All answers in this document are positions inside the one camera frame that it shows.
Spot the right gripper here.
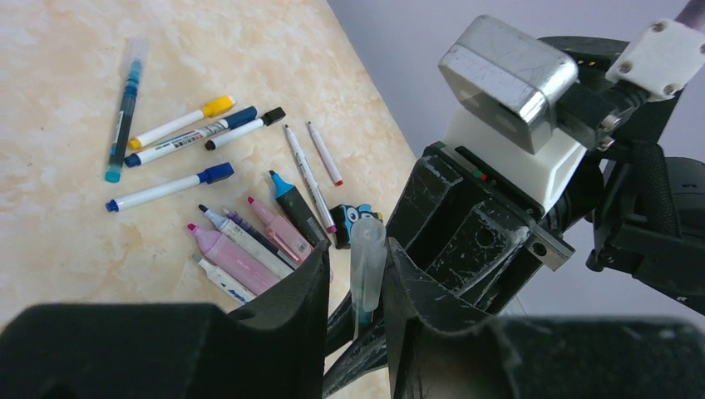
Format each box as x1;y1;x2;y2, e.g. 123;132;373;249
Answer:
324;140;577;353

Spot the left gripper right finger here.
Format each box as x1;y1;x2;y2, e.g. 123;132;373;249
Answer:
384;239;704;398

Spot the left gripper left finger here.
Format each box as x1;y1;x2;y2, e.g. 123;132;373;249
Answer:
1;244;330;398

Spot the grey white marker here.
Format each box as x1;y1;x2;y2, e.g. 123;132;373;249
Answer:
192;254;256;304

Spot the clear green pen cap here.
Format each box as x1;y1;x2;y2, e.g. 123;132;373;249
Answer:
350;219;387;313

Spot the pink highlighter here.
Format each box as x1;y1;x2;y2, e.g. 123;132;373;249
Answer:
247;196;313;265

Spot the purple highlighter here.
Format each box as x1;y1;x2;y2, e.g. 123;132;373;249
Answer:
187;224;280;295

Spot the purple pen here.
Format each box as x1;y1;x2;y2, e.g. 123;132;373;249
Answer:
221;207;298;269

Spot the red cap pen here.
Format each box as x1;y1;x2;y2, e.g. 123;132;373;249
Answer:
306;121;343;186

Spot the black highlighter blue cap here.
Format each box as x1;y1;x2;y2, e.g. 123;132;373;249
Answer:
269;170;331;247

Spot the magenta cap pen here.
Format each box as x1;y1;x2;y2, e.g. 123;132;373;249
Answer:
283;124;337;234

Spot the blue cap thin marker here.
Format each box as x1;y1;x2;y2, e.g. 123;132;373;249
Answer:
105;162;234;213

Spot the green pen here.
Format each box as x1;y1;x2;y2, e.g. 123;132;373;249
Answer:
355;309;374;333

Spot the thick blue whiteboard marker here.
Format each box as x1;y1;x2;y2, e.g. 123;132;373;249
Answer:
198;204;293;279

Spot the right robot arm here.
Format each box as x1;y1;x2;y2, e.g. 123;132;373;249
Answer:
387;36;704;314

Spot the owl eraser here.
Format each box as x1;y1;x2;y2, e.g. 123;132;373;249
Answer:
329;204;383;249

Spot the black cap marker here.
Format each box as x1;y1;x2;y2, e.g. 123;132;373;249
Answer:
205;107;286;151

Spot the navy cap marker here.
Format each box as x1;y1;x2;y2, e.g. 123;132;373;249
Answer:
124;106;258;168

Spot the yellow cap marker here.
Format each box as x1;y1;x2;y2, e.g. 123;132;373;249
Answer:
127;96;237;150

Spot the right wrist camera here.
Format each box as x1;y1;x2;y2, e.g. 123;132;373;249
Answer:
438;15;586;211

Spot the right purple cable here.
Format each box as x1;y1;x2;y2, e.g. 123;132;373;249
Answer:
556;0;705;152

